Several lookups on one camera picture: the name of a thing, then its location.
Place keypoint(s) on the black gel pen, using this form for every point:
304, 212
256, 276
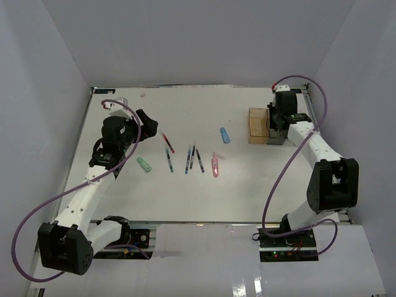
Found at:
192, 154

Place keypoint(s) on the right blue table label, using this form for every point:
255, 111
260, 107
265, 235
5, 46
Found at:
297, 91

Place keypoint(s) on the pink translucent correction tape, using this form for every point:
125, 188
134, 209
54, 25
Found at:
215, 163

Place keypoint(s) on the brown translucent container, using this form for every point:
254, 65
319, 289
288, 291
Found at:
258, 125

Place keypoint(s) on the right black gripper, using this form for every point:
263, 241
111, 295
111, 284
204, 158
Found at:
271, 109

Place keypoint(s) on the blue gel pen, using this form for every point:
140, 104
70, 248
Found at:
188, 160

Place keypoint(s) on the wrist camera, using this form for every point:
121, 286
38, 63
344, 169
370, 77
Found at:
118, 108
280, 88

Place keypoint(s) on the left blue table label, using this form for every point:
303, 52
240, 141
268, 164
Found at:
104, 91

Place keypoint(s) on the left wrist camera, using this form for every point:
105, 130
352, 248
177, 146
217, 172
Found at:
118, 108

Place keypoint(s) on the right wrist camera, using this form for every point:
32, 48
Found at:
280, 88

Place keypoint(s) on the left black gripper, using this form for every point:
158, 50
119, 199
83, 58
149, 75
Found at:
149, 128

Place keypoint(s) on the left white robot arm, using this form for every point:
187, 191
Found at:
69, 243

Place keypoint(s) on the green translucent correction tape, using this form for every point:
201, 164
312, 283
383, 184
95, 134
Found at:
143, 164

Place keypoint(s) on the purple gel pen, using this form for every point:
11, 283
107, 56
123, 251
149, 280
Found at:
200, 161

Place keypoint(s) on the red gel pen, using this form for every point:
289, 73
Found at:
168, 143

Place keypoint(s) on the green gel pen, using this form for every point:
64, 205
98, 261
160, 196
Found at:
169, 160

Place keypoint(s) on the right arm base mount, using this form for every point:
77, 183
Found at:
300, 247

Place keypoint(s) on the blue translucent correction tape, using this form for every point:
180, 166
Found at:
224, 135

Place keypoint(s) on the grey translucent container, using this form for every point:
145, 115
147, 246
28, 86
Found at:
277, 137

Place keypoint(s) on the blue table label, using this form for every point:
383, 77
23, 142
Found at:
297, 91
104, 91

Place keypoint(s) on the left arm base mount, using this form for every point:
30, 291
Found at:
136, 246

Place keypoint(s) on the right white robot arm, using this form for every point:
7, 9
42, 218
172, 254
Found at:
333, 185

